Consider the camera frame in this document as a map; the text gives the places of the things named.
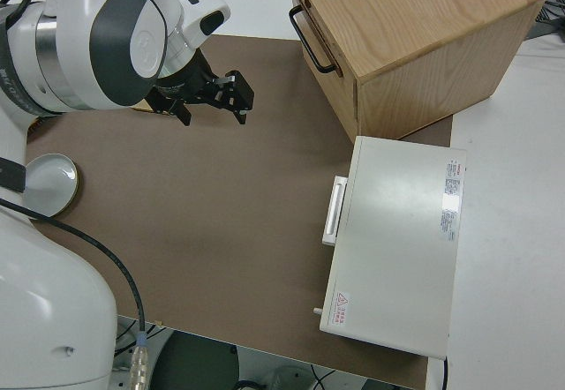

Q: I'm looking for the wooden drawer box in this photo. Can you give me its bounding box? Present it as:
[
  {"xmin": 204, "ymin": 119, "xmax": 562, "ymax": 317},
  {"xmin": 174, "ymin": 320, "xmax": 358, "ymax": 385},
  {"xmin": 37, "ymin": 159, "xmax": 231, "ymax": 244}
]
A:
[{"xmin": 285, "ymin": 0, "xmax": 548, "ymax": 144}]

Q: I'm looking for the black strap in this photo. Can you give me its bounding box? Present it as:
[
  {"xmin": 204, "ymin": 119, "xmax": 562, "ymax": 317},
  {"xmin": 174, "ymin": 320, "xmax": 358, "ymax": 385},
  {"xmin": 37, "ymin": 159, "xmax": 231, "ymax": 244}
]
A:
[{"xmin": 0, "ymin": 155, "xmax": 26, "ymax": 194}]

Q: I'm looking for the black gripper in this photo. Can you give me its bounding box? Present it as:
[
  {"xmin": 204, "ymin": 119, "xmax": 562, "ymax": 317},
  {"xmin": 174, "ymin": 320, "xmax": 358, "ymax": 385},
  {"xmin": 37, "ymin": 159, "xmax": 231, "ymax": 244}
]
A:
[{"xmin": 147, "ymin": 49, "xmax": 256, "ymax": 128}]

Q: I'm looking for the white toaster oven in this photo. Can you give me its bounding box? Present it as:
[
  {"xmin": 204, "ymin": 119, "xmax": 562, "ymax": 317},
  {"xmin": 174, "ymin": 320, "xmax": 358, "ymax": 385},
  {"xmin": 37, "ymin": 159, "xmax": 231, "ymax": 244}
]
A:
[{"xmin": 312, "ymin": 135, "xmax": 468, "ymax": 360}]

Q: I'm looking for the brown table mat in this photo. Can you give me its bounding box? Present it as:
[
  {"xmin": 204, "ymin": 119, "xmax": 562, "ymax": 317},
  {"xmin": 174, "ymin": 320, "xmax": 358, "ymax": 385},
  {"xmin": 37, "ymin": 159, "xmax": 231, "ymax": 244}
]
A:
[{"xmin": 24, "ymin": 34, "xmax": 455, "ymax": 390}]

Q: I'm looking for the black robot cable with connector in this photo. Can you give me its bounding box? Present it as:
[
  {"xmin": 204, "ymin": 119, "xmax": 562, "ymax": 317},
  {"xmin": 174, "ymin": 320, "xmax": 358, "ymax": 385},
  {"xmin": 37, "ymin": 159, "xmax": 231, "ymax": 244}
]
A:
[{"xmin": 0, "ymin": 199, "xmax": 152, "ymax": 389}]

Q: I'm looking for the gray ceramic plate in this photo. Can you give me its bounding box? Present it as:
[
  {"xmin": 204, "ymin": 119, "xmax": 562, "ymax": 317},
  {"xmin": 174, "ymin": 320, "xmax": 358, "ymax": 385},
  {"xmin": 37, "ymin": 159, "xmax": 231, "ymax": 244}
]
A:
[{"xmin": 25, "ymin": 153, "xmax": 81, "ymax": 220}]

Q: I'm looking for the black metal drawer handle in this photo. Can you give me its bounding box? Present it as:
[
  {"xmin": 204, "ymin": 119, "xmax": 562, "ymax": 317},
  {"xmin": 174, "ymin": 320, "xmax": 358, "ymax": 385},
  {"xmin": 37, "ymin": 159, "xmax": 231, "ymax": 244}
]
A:
[{"xmin": 289, "ymin": 4, "xmax": 337, "ymax": 75}]

